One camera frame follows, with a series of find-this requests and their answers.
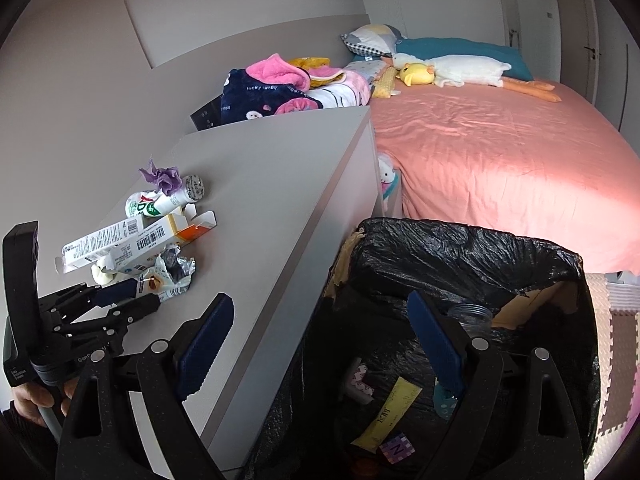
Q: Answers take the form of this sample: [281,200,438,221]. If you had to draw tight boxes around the yellow duck plush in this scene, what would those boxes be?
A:
[397,62,436,88]

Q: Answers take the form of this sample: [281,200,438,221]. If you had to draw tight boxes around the person's left hand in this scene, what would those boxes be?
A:
[10,376,80,427]

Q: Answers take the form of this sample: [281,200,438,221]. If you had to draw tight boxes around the yellow long packet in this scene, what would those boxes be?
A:
[351,377,423,453]

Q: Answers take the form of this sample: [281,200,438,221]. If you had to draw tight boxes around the cardboard bin box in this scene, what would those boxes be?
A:
[325,227,581,331]

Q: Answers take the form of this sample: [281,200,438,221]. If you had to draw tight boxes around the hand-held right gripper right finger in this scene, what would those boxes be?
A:
[406,291,586,480]

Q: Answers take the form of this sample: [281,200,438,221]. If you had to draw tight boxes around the silver snack wrapper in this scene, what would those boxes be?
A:
[135,244,197,303]

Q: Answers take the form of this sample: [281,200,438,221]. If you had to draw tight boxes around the yellow plush cloth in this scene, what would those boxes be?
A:
[287,56,346,87]

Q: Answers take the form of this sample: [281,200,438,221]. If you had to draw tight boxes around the yellow long plush toy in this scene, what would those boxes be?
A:
[371,65,401,100]

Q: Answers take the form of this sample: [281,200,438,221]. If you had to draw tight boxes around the white wardrobe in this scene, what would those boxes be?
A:
[597,0,640,131]

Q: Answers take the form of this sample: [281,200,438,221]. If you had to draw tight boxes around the white goose plush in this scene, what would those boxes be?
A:
[391,52,563,103]

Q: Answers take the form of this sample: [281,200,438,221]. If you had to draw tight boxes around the black box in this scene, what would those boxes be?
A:
[190,95,223,133]

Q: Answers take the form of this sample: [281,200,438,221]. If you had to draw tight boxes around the white door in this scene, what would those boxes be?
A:
[575,0,601,106]

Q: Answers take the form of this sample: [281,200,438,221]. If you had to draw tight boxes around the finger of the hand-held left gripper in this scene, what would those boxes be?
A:
[40,279,138,321]
[55,292,161,352]

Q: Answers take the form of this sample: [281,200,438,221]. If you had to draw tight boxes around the white tissue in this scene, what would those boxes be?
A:
[91,255,121,286]

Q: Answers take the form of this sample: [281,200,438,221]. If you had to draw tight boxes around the navy and pink fleece pajamas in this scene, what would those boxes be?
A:
[220,53,323,126]

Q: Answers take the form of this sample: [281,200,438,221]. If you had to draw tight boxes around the bed with pink sheet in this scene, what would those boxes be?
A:
[367,80,640,276]

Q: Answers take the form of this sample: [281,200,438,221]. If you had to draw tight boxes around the pastel foam puzzle cube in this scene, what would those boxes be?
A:
[378,432,416,462]

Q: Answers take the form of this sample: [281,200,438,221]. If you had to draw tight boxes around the teal pillow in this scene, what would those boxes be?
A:
[395,37,533,81]

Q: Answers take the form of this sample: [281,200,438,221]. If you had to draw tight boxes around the white plastic milk bottle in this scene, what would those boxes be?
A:
[125,174,206,218]

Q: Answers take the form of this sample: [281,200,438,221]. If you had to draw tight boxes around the white cartoon plush toy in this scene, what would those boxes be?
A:
[377,152,401,196]

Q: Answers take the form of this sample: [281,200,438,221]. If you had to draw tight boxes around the pink white printed blanket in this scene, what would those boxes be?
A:
[307,70,373,110]

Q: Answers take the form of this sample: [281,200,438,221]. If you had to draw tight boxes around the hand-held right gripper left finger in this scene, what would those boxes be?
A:
[55,292,235,480]

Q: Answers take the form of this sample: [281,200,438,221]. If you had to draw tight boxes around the pink patterned wrapper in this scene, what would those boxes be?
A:
[342,357,375,406]

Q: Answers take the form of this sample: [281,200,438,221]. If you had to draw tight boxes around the purple plastic bag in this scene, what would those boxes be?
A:
[138,158,182,196]

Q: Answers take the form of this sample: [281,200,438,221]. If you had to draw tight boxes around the pink beige foam floor mat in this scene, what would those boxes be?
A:
[585,270,640,461]

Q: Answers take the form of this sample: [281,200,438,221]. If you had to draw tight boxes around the checked patchwork pillow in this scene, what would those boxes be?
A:
[341,24,408,58]

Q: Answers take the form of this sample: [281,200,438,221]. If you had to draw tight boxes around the white and orange carton box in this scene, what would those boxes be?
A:
[102,210,218,276]

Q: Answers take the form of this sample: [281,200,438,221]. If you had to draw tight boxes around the black trash bag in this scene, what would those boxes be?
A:
[245,217,601,480]

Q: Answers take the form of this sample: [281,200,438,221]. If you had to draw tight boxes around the long white carton box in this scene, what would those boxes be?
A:
[54,219,143,273]

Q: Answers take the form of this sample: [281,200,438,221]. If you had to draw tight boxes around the clear plastic cup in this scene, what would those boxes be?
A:
[447,302,496,338]

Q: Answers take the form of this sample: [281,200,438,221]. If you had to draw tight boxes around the person's left forearm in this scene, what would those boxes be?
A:
[0,407,56,480]

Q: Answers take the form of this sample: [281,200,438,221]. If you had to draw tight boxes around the light blue small pillow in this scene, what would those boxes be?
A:
[345,57,391,83]

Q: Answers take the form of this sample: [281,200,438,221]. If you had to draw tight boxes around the teal tape dispenser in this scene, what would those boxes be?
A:
[432,380,461,418]

